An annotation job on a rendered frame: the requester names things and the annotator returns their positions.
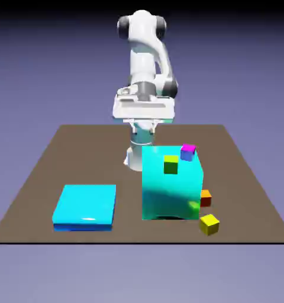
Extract small yellow cube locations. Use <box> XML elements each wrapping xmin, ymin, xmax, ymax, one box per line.
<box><xmin>199</xmin><ymin>213</ymin><xmax>221</xmax><ymax>237</ymax></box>

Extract flat large cyan box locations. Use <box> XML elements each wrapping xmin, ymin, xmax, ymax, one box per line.
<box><xmin>51</xmin><ymin>184</ymin><xmax>117</xmax><ymax>232</ymax></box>

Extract small magenta cube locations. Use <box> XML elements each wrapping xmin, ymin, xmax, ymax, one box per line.
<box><xmin>180</xmin><ymin>143</ymin><xmax>197</xmax><ymax>162</ymax></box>

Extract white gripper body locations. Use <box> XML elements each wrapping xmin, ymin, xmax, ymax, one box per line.
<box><xmin>112</xmin><ymin>94</ymin><xmax>176</xmax><ymax>125</ymax></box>

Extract small orange cube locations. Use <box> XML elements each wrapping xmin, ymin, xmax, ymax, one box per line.
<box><xmin>200</xmin><ymin>189</ymin><xmax>213</xmax><ymax>208</ymax></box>

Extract small green cube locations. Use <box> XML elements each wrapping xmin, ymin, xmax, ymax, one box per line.
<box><xmin>163</xmin><ymin>154</ymin><xmax>180</xmax><ymax>175</ymax></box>

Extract tall large cyan box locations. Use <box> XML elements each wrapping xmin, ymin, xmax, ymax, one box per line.
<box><xmin>141</xmin><ymin>145</ymin><xmax>205</xmax><ymax>221</ymax></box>

